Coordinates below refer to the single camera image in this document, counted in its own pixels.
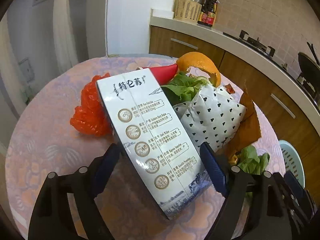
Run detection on dark soy sauce bottle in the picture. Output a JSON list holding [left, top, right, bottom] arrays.
[[197, 0, 207, 24]]

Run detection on light blue waste basket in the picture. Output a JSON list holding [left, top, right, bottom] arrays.
[[279, 140, 305, 188]]

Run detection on red paper cup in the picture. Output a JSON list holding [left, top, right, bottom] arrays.
[[138, 63, 178, 86]]

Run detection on large orange peel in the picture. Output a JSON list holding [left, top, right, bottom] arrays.
[[176, 51, 221, 87]]

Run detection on beige plastic utensil basket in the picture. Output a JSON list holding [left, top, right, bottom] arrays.
[[174, 0, 202, 24]]

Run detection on green lettuce leaves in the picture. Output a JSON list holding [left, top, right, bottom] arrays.
[[161, 72, 211, 106]]

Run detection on black gas stove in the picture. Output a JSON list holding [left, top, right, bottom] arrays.
[[223, 30, 287, 69]]

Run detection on black frying pan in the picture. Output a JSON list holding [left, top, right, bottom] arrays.
[[298, 42, 320, 92]]

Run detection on white countertop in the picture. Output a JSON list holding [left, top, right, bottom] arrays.
[[149, 8, 320, 114]]

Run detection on white heart-pattern paper bag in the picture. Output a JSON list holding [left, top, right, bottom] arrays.
[[174, 85, 247, 152]]

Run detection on red plastic bag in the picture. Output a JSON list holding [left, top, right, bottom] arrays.
[[70, 73, 112, 137]]

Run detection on wooden kitchen cabinet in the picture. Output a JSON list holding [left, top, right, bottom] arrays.
[[149, 26, 319, 203]]

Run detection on orange panda snack bag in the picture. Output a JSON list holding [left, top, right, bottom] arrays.
[[224, 86, 261, 165]]

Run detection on white blue milk carton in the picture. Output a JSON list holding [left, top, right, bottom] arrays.
[[97, 69, 210, 219]]

